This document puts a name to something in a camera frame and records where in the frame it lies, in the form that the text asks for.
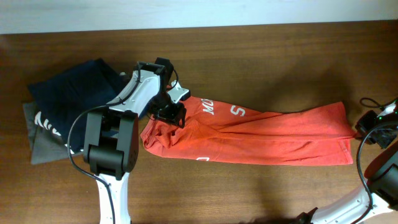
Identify folded grey t-shirt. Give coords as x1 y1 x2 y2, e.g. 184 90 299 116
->
22 72 131 166

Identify red orange t-shirt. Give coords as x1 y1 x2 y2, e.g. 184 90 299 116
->
141 96 355 166

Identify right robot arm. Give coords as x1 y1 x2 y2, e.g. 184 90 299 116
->
293 105 397 224

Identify left black cable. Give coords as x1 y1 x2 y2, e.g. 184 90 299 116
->
67 61 180 224

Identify folded navy blue t-shirt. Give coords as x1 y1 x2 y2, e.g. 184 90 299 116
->
28 58 129 154

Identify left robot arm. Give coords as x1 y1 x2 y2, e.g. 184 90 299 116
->
83 58 190 223

